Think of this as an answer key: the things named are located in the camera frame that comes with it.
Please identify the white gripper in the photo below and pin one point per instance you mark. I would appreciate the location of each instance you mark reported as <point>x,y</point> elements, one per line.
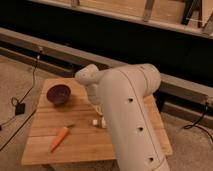
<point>93,98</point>

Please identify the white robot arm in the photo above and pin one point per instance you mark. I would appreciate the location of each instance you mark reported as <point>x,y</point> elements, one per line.
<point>120,93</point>

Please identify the white bottle with label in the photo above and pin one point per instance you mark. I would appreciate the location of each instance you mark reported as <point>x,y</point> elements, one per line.
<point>99,122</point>

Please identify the orange toy carrot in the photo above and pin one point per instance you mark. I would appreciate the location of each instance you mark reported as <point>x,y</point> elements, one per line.
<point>63,132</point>

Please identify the maroon bowl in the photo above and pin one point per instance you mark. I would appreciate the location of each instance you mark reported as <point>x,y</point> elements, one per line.
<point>58,94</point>

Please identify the black power adapter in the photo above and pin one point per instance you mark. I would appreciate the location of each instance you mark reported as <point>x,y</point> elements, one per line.
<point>20,108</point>

